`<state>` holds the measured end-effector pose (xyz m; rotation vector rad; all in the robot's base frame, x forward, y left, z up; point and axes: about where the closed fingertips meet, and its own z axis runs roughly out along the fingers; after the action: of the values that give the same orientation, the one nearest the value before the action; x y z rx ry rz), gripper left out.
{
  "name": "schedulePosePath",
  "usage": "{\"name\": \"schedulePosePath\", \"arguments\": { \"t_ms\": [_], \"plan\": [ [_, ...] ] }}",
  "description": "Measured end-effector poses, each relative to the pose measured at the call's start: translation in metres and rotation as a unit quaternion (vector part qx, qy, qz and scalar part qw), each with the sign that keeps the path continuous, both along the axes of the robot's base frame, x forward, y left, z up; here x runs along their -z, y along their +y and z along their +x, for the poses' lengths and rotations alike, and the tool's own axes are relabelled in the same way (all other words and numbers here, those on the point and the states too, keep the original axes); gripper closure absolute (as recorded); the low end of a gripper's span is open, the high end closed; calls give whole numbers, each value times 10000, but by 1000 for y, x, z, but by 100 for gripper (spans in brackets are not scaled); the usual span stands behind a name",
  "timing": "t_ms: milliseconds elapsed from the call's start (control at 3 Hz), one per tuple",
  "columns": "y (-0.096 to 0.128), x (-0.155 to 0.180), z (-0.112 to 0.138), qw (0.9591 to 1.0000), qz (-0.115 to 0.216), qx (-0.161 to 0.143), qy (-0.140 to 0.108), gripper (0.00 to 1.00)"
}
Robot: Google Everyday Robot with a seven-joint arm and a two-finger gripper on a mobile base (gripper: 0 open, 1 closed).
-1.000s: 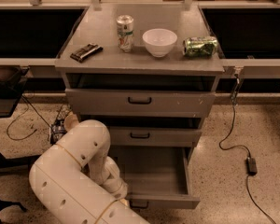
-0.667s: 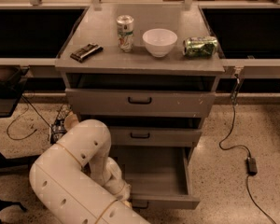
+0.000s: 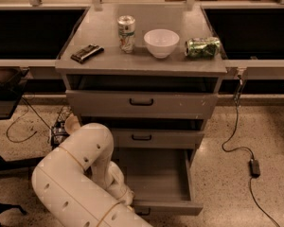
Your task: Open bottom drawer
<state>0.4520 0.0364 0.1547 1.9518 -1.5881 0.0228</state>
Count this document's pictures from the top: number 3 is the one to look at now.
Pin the upright white soda can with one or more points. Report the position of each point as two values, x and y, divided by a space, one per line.
126 33

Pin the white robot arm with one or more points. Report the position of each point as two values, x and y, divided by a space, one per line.
81 186

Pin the grey bottom drawer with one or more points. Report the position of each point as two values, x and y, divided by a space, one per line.
160 179

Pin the black stand with legs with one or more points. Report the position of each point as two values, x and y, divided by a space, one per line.
15 164

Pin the white bowl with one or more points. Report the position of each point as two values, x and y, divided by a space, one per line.
161 42

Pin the grey top drawer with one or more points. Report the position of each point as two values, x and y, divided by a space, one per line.
143 96

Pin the black power adapter with cable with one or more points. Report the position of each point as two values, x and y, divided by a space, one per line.
253 162

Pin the grey drawer cabinet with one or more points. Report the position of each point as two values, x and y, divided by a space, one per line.
100 27

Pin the black snack bar packet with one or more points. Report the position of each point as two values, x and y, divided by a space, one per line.
86 53

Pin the black tripod foot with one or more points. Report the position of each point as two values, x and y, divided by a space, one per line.
6 206

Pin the small bowl on floor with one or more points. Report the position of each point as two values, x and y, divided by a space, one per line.
71 124

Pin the green soda can lying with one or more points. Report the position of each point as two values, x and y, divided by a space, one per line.
202 48

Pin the dark bin at left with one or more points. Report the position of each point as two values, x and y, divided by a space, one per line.
12 85

